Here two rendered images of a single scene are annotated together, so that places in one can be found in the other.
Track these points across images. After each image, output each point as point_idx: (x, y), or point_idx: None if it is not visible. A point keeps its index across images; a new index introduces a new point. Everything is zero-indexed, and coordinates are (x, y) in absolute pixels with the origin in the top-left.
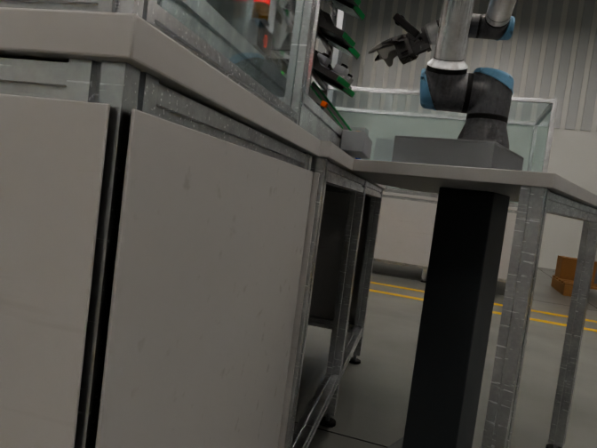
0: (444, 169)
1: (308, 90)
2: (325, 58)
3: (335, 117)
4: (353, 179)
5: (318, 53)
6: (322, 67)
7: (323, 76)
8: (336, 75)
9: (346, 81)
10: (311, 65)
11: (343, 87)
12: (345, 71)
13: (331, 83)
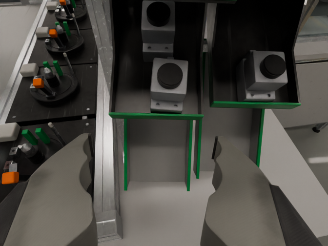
0: None
1: (109, 93)
2: (141, 29)
3: (124, 166)
4: None
5: (142, 5)
6: (112, 62)
7: (174, 58)
8: (109, 106)
9: (178, 112)
10: (97, 50)
11: (191, 111)
12: (157, 95)
13: (209, 72)
